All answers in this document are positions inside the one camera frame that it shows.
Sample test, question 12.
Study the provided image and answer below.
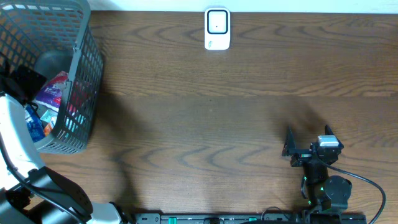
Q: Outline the purple red tissue pack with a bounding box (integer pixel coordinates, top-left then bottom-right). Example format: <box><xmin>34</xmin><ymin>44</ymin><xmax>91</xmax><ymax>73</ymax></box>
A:
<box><xmin>34</xmin><ymin>71</ymin><xmax>68</xmax><ymax>112</ymax></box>

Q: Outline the blue snack bar wrapper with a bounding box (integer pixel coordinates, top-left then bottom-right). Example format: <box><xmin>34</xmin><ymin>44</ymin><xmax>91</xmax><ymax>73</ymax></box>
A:
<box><xmin>25</xmin><ymin>105</ymin><xmax>45</xmax><ymax>142</ymax></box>

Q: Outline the teal packet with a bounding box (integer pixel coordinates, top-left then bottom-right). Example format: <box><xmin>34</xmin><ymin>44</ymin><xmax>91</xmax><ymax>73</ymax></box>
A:
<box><xmin>40</xmin><ymin>109</ymin><xmax>58</xmax><ymax>125</ymax></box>

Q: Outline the orange tissue pocket pack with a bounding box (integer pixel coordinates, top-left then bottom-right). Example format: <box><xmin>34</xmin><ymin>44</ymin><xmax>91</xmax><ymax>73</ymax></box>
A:
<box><xmin>44</xmin><ymin>123</ymin><xmax>55</xmax><ymax>136</ymax></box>

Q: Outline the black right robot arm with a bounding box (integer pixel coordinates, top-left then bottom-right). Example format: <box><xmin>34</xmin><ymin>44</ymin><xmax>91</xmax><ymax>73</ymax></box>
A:
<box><xmin>282</xmin><ymin>126</ymin><xmax>352</xmax><ymax>213</ymax></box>

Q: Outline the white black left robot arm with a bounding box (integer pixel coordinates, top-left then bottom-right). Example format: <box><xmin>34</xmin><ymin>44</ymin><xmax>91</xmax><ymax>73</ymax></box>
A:
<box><xmin>1</xmin><ymin>55</ymin><xmax>129</xmax><ymax>224</ymax></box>

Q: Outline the white barcode scanner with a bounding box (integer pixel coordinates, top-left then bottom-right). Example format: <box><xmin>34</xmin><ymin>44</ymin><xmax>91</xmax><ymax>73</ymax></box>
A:
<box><xmin>204</xmin><ymin>7</ymin><xmax>231</xmax><ymax>50</ymax></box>

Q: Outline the dark grey plastic basket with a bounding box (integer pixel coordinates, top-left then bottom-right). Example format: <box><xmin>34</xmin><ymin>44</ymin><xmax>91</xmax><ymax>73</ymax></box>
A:
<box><xmin>1</xmin><ymin>0</ymin><xmax>103</xmax><ymax>154</ymax></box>

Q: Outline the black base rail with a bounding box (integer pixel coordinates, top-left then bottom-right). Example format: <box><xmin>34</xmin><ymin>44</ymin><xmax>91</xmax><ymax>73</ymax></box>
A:
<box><xmin>134</xmin><ymin>213</ymin><xmax>367</xmax><ymax>224</ymax></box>

